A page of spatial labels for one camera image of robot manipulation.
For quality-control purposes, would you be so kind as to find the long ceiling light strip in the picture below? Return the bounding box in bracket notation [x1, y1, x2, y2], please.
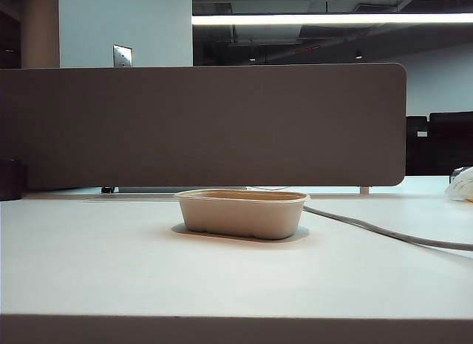
[191, 13, 473, 26]

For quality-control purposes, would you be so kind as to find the grey cable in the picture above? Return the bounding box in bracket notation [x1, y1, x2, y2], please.
[303, 205, 473, 252]

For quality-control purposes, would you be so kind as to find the black sofa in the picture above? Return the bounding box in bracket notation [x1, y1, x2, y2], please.
[405, 111, 473, 177]

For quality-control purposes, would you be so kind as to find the white plastic bag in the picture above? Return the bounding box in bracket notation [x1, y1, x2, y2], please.
[444, 166, 473, 203]

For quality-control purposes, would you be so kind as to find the metal wall switch plate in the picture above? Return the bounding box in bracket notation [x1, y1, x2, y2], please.
[112, 44, 134, 69]

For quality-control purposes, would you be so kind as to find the grey desk divider panel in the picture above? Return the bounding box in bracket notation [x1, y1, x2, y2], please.
[0, 63, 407, 192]

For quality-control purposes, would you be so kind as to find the black cylindrical object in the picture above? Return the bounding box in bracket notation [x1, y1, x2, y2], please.
[0, 159, 29, 201]

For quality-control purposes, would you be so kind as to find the beige paper lunch box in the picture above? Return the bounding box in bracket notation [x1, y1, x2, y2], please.
[173, 189, 312, 241]

